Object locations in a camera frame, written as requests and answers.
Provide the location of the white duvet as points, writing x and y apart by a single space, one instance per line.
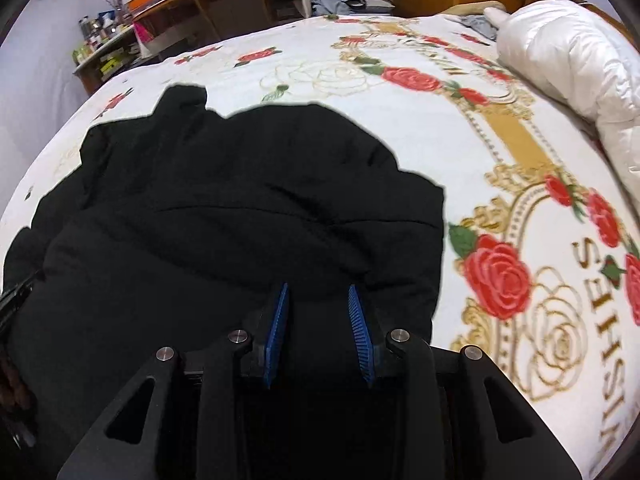
577 58

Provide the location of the low wooden shelf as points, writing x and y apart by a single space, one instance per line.
111 58

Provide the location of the white floral bed blanket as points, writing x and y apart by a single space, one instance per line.
541 266

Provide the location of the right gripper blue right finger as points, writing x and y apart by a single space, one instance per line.
367 336

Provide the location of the black long coat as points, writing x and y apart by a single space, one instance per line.
177 224

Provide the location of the wooden desk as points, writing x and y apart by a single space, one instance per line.
169 26

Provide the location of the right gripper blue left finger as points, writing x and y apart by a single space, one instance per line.
269 334

